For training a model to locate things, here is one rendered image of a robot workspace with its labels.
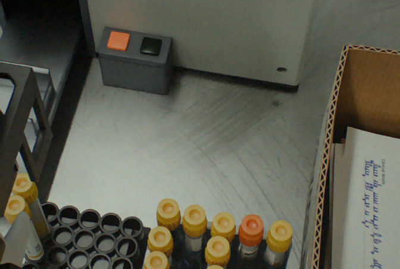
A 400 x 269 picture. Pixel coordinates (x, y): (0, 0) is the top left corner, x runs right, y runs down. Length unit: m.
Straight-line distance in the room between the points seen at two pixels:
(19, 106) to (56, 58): 0.41
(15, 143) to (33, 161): 0.03
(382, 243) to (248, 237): 0.11
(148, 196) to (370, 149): 0.18
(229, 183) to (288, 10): 0.15
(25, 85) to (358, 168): 0.37
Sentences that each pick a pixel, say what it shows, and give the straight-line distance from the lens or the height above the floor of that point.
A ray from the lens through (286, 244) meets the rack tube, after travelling 0.54.
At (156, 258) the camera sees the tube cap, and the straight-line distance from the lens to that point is 0.53.
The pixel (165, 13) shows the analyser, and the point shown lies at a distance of 0.67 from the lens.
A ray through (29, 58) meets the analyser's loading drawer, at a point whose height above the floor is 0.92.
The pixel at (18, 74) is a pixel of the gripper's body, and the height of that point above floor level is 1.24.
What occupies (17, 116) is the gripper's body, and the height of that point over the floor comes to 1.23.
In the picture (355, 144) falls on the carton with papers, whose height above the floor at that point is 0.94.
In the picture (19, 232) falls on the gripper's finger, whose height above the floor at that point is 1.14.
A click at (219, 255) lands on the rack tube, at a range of 0.52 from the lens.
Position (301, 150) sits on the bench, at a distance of 0.69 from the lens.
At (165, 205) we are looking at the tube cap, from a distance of 0.54.
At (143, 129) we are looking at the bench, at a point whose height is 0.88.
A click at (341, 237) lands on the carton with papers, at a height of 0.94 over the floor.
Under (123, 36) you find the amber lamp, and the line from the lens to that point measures 0.69.
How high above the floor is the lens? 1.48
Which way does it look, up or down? 60 degrees down
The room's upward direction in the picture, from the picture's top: 1 degrees clockwise
